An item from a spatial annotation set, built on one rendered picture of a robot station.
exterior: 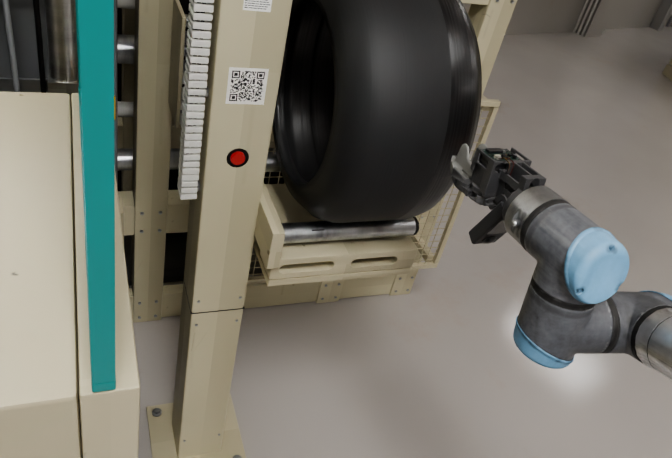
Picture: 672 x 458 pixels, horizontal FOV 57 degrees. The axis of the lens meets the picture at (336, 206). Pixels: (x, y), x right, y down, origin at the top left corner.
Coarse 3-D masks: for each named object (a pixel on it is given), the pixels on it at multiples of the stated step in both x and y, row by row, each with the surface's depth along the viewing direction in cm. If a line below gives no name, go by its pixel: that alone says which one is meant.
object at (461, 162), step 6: (462, 150) 104; (468, 150) 103; (456, 156) 106; (462, 156) 104; (468, 156) 103; (450, 162) 108; (456, 162) 106; (462, 162) 104; (468, 162) 102; (450, 168) 107; (456, 168) 105; (462, 168) 104; (468, 168) 102; (462, 174) 103; (468, 174) 102
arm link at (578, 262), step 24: (528, 216) 86; (552, 216) 84; (576, 216) 83; (528, 240) 86; (552, 240) 82; (576, 240) 79; (600, 240) 78; (552, 264) 82; (576, 264) 78; (600, 264) 78; (624, 264) 79; (552, 288) 82; (576, 288) 78; (600, 288) 80
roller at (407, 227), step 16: (288, 224) 134; (304, 224) 135; (320, 224) 136; (336, 224) 137; (352, 224) 139; (368, 224) 140; (384, 224) 142; (400, 224) 143; (416, 224) 145; (288, 240) 133; (304, 240) 135; (320, 240) 137
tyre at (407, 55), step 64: (320, 0) 118; (384, 0) 111; (448, 0) 117; (320, 64) 158; (384, 64) 108; (448, 64) 112; (320, 128) 160; (384, 128) 110; (448, 128) 115; (320, 192) 124; (384, 192) 119
